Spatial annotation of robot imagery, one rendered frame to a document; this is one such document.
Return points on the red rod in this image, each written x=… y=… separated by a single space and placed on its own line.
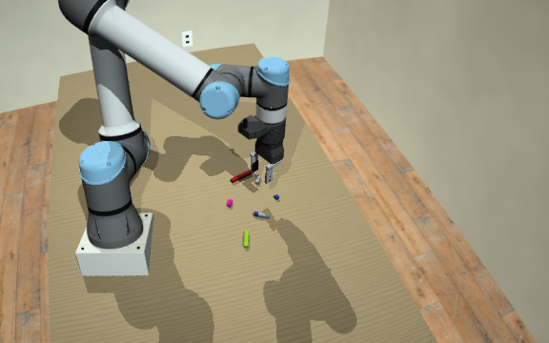
x=242 y=175

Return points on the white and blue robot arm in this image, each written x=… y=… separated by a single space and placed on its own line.
x=107 y=167

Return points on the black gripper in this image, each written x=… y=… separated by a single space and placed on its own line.
x=269 y=137

